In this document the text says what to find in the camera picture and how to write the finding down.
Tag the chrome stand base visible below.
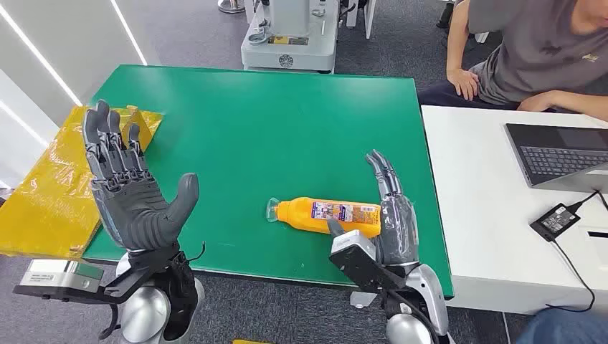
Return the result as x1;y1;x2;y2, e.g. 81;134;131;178
217;0;247;14

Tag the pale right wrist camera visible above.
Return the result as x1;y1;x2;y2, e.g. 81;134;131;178
328;229;384;281

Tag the yellow tape-wrapped cardboard box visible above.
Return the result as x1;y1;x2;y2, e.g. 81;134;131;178
0;105;164;259

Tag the dark grey laptop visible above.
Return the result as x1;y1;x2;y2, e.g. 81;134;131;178
505;123;608;194

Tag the person's right hand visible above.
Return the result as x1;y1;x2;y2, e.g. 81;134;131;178
447;68;480;102

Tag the person's left hand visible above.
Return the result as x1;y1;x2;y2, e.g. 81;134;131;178
516;91;558;113

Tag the black power adapter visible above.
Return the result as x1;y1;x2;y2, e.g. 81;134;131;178
529;203;581;243

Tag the orange plastic bottle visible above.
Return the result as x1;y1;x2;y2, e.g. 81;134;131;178
265;196;382;239

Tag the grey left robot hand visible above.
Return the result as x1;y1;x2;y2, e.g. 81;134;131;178
82;100;201;252

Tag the person's hand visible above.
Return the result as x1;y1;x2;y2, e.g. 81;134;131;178
447;68;480;102
516;91;558;113

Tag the person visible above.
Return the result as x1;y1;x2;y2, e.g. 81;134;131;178
417;0;608;122

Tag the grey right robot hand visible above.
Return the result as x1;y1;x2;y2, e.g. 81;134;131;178
326;150;420;267

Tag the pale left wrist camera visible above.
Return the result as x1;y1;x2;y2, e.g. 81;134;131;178
13;258;106;303

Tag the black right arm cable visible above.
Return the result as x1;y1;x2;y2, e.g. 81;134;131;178
385;288;440;344

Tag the person's leg in jeans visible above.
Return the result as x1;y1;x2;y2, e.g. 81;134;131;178
515;307;608;344

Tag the white table leg bracket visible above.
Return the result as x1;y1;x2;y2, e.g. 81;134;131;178
350;290;379;310

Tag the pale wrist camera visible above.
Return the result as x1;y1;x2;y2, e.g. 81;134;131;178
328;229;384;281
13;258;106;303

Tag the black adapter cable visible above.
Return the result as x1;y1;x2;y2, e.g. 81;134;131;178
545;189;608;313

